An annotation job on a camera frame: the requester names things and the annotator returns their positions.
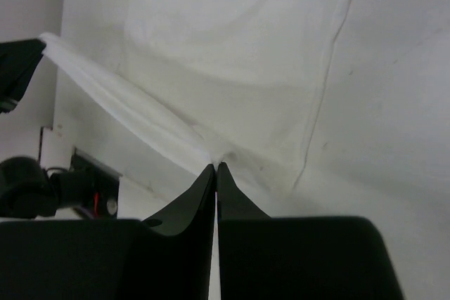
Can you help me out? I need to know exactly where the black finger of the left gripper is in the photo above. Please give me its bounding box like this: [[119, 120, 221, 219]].
[[0, 39, 46, 114]]

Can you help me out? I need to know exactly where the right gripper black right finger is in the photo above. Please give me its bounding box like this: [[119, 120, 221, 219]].
[[217, 163, 404, 299]]

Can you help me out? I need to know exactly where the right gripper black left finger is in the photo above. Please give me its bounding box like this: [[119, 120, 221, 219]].
[[1, 165, 214, 299]]

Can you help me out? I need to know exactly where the white tank top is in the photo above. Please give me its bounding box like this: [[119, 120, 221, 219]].
[[41, 0, 351, 194]]

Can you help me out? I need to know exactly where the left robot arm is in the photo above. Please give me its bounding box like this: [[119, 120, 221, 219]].
[[1, 39, 96, 219]]

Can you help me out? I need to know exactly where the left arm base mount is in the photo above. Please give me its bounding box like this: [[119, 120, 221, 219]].
[[70, 148, 121, 219]]

